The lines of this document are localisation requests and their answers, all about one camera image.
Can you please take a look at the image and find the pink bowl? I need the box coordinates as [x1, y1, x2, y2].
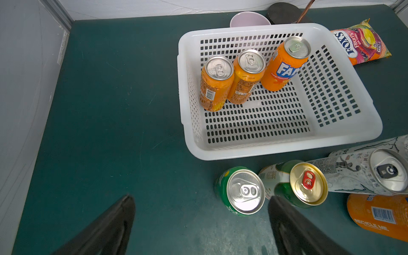
[230, 11, 271, 28]

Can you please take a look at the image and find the orange Fanta can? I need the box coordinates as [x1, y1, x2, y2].
[347, 194, 408, 242]

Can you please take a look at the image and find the green beer can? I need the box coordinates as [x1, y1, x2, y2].
[258, 160, 328, 208]

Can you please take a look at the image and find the black metal cup stand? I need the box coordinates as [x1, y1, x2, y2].
[267, 0, 315, 24]

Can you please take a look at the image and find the colourful snack bag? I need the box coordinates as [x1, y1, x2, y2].
[331, 18, 392, 65]

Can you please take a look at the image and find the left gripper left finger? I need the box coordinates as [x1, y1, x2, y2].
[53, 194, 136, 255]

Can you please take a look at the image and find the white plastic basket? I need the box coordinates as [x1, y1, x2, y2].
[177, 23, 383, 160]

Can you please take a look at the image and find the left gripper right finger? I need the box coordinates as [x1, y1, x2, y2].
[268, 196, 349, 255]

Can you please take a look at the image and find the white Monster can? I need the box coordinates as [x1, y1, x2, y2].
[308, 148, 408, 196]
[328, 135, 408, 159]

